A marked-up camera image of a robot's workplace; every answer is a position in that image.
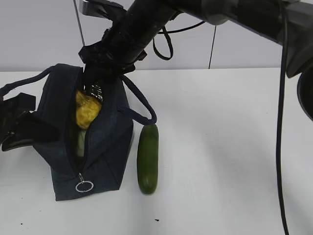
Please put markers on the green cucumber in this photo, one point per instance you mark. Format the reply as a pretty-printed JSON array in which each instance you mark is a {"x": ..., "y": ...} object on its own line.
[{"x": 147, "y": 159}]

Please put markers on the glass container with green lid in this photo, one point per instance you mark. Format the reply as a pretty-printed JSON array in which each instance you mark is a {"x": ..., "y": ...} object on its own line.
[{"x": 80, "y": 148}]

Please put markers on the yellow toy pear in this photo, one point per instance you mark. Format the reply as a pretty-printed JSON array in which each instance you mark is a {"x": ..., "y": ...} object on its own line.
[{"x": 87, "y": 109}]

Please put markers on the dark blue zipper lunch bag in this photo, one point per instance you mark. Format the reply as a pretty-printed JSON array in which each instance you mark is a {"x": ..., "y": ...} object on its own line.
[{"x": 107, "y": 140}]

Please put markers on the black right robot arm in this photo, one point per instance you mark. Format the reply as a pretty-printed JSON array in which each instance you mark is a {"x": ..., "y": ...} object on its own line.
[{"x": 281, "y": 21}]

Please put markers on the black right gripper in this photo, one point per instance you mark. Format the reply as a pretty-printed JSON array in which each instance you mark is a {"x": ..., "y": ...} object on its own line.
[{"x": 100, "y": 64}]

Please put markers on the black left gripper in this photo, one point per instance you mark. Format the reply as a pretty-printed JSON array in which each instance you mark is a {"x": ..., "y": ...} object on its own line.
[{"x": 19, "y": 127}]

